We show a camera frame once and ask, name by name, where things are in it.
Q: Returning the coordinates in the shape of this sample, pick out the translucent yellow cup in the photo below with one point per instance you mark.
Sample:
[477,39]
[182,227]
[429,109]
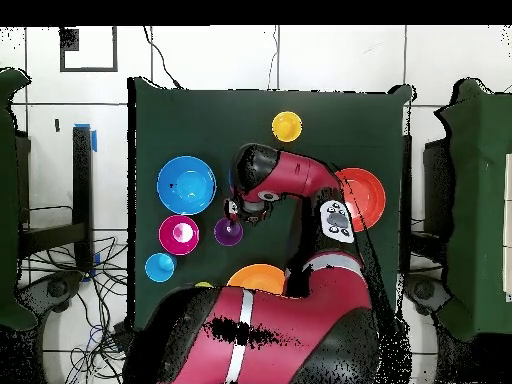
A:
[203,284]

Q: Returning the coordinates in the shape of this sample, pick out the neighbouring green table cloth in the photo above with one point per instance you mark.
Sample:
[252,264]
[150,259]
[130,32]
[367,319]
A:
[8,200]
[480,200]

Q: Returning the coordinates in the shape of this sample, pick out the black square floor marker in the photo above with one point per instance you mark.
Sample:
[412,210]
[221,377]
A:
[68,40]

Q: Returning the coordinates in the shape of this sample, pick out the pink bowl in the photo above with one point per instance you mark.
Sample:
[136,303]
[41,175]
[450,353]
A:
[178,236]

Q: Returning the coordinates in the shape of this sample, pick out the blue tape strip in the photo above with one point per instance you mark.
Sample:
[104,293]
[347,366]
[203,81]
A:
[94,140]

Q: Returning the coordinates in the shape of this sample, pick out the black stand base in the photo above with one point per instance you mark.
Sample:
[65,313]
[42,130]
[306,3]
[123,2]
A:
[56,288]

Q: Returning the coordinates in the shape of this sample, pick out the black table frame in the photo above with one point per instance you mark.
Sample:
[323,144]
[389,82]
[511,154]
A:
[82,180]

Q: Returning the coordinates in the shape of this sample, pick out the dark green table cloth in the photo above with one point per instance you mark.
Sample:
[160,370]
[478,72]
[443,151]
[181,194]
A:
[200,120]

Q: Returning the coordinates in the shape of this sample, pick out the large shallow orange bowl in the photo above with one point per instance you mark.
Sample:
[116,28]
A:
[368,200]

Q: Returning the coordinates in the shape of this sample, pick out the large blue bowl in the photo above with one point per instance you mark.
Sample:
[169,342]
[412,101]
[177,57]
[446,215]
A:
[186,186]

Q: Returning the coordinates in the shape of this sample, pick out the blue cup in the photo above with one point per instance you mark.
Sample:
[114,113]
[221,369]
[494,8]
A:
[158,268]

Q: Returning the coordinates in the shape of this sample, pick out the purple cup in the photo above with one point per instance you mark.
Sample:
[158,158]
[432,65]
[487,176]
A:
[228,234]

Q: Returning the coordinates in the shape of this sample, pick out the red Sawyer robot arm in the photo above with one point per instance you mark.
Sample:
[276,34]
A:
[304,320]

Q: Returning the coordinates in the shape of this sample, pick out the large yellow bowl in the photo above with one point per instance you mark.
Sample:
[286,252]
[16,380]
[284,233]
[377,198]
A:
[256,280]

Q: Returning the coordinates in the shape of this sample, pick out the grey stand base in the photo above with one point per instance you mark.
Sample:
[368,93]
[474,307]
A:
[424,290]

